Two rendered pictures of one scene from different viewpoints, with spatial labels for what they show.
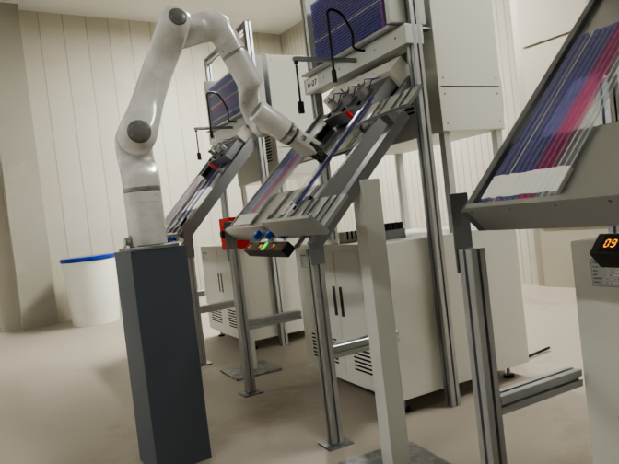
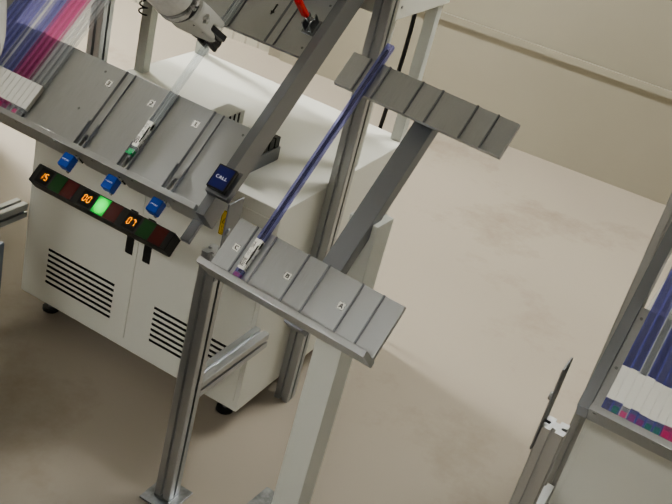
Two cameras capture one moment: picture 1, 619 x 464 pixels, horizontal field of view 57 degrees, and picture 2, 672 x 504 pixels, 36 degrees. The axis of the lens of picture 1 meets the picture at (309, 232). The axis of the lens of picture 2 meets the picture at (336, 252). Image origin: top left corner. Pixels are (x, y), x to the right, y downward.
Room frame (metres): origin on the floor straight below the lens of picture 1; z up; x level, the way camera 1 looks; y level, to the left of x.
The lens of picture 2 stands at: (0.40, 0.91, 1.62)
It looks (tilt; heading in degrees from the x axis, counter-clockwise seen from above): 28 degrees down; 320
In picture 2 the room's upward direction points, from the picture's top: 15 degrees clockwise
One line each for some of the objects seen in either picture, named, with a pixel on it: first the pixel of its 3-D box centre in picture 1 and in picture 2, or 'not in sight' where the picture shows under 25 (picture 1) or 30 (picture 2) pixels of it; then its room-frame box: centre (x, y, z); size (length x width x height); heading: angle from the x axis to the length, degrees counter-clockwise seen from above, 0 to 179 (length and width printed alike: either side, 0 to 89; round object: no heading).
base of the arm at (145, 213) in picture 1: (145, 220); not in sight; (1.87, 0.52, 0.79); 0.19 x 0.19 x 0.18
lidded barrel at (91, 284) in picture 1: (92, 289); not in sight; (5.19, 2.01, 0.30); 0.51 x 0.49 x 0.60; 34
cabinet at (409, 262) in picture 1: (404, 307); (213, 224); (2.45, -0.37, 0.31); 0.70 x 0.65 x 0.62; 28
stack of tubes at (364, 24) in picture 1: (356, 16); not in sight; (2.34, -0.29, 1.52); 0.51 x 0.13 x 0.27; 28
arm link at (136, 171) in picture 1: (136, 156); not in sight; (1.90, 0.54, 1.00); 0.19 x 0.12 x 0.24; 23
